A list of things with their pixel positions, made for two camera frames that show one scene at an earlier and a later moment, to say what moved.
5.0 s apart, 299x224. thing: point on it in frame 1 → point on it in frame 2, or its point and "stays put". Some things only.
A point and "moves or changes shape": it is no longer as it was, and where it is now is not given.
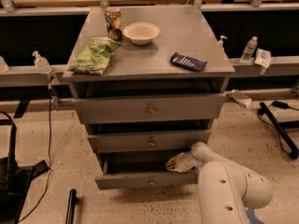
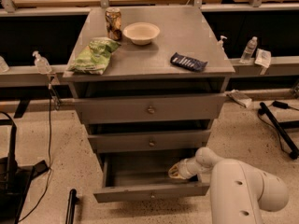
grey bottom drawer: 140,170 moves or changes shape
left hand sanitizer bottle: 42,64 stays put
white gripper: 182,162 → 186,169
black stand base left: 15,180 stays put
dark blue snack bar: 191,63 stays put
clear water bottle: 249,50 stays put
